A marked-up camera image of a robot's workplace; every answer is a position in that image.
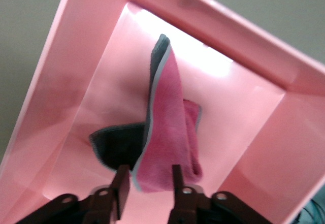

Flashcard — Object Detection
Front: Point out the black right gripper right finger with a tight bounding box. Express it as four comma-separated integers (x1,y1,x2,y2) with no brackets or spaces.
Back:
169,165,274,224

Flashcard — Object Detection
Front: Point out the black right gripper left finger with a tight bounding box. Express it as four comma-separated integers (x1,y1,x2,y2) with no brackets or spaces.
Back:
15,165,131,224

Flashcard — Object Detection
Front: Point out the pink and grey cloth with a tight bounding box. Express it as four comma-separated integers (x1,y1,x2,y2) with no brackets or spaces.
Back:
88,33,204,194

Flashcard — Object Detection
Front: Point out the pink plastic bin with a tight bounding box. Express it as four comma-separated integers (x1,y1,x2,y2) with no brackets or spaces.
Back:
0,0,325,224

